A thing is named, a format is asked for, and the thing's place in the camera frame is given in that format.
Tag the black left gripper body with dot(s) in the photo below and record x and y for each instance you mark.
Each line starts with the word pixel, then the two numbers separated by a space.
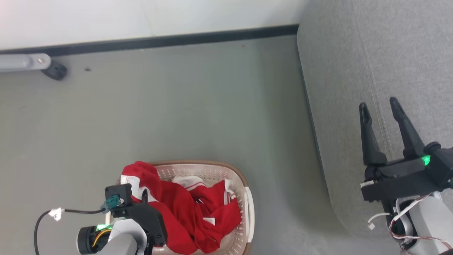
pixel 152 219

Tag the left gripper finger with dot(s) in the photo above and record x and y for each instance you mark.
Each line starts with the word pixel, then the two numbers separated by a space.
pixel 144 195

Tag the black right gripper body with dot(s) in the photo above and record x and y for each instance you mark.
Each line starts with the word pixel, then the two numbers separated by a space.
pixel 400 169

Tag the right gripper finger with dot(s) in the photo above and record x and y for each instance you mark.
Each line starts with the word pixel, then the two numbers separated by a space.
pixel 370 138
pixel 408 132

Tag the red white sports clothing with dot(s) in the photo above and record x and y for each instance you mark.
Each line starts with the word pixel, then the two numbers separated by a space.
pixel 177 209

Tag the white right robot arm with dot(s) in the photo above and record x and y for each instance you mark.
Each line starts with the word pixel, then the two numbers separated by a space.
pixel 431 219

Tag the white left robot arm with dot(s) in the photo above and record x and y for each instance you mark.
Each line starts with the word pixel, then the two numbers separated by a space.
pixel 124 241

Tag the beige perforated laundry basket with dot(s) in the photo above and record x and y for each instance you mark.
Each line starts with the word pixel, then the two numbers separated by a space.
pixel 212 173

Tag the grey fabric sofa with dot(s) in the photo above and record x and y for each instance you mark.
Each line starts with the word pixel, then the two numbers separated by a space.
pixel 354 63

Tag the black caster wheel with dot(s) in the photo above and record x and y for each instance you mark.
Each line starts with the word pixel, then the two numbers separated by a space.
pixel 56 71

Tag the black baseboard strip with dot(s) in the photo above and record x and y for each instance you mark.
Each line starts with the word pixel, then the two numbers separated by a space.
pixel 159 41

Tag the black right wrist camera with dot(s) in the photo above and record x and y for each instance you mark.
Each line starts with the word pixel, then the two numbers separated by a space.
pixel 396 189

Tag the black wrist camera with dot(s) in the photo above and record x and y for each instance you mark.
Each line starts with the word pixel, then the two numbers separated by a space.
pixel 118 193
pixel 396 189

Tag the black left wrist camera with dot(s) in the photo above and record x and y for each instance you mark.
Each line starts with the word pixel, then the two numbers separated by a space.
pixel 118 193

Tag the grey metal frame leg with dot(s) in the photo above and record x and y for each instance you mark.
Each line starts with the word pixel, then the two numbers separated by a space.
pixel 21 62

